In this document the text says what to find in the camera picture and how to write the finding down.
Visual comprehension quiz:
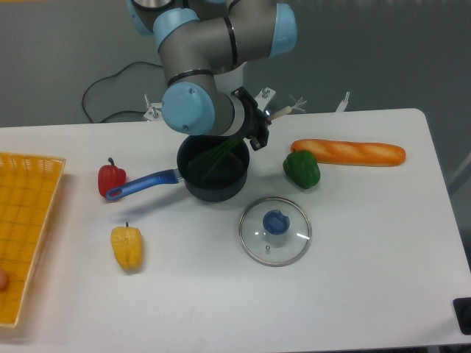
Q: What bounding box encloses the dark pot with blue handle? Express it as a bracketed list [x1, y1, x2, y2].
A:
[105, 136, 249, 203]

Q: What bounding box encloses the green onion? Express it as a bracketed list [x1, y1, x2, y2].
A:
[188, 96, 308, 184]

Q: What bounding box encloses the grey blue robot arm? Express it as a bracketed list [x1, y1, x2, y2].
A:
[127, 1, 297, 150]

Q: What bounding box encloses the glass lid with blue knob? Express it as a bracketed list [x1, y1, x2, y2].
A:
[238, 196, 312, 267]

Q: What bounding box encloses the yellow bell pepper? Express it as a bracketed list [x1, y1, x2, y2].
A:
[110, 222, 144, 272]

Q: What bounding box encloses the black object at table corner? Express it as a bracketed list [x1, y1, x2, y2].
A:
[453, 297, 471, 335]

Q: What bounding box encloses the black cable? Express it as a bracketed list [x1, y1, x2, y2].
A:
[81, 60, 165, 124]

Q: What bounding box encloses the white table clamp bracket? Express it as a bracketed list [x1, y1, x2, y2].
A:
[336, 91, 350, 113]

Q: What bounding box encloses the baguette bread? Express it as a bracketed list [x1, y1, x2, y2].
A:
[291, 139, 406, 167]

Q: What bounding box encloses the red bell pepper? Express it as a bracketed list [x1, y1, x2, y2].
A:
[97, 157, 127, 198]

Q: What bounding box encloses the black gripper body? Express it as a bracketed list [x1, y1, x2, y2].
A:
[230, 86, 271, 140]

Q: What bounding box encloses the yellow woven basket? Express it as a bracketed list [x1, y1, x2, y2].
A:
[1, 152, 66, 328]

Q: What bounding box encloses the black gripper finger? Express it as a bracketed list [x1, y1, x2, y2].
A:
[249, 130, 269, 151]

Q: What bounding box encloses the green bell pepper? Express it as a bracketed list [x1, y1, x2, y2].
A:
[283, 150, 321, 190]

